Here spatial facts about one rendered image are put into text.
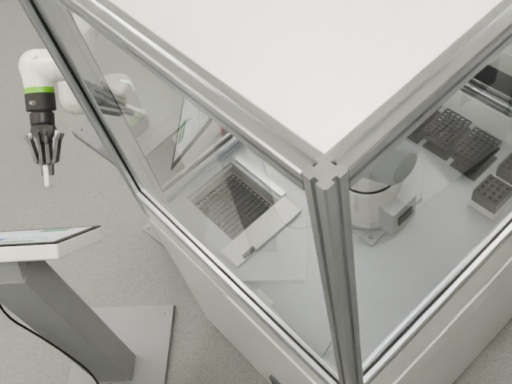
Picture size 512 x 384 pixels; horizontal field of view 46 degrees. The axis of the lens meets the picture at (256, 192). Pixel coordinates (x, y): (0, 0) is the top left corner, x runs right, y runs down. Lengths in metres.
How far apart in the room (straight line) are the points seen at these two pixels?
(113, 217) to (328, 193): 2.66
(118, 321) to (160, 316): 0.20
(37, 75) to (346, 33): 1.30
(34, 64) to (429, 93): 1.46
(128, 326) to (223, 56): 2.16
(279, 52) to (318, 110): 0.13
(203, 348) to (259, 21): 2.06
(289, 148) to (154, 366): 2.16
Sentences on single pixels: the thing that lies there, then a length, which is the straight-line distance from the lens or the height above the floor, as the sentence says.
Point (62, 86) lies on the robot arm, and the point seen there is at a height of 1.06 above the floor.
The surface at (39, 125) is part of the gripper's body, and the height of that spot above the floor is 1.23.
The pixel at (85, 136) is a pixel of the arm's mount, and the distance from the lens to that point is 2.58.
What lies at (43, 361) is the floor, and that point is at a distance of 3.08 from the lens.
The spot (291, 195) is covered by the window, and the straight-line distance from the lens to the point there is 0.84.
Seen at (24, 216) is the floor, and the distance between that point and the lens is 3.56.
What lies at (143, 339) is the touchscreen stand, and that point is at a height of 0.04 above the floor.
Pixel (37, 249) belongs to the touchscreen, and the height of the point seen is 1.19.
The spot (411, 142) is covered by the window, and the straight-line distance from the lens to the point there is 0.85.
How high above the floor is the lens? 2.56
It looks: 54 degrees down
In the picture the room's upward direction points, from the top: 17 degrees counter-clockwise
